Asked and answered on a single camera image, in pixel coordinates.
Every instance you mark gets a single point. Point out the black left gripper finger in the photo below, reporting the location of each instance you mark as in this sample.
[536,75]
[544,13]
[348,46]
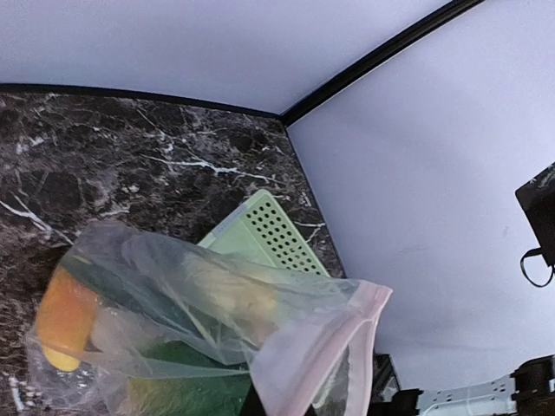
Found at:
[253,405]

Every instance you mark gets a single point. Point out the orange yellow mango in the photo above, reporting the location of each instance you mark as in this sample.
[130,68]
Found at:
[65,320]

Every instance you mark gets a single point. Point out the black frame post right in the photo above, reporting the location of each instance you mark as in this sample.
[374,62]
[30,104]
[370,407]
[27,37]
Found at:
[376,57]

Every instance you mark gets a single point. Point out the green white bok choy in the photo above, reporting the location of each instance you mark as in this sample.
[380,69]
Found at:
[186,382]

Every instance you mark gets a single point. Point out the green perforated plastic basket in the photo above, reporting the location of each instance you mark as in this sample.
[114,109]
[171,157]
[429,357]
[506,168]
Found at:
[260,230]

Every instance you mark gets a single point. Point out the clear zip top bag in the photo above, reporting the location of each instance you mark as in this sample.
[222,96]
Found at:
[138,323]

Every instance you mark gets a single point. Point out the dark green cucumber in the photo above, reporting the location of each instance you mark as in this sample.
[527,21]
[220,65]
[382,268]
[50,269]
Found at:
[122,285]

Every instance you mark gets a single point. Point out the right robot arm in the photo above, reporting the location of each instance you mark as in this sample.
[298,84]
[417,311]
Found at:
[536,199]

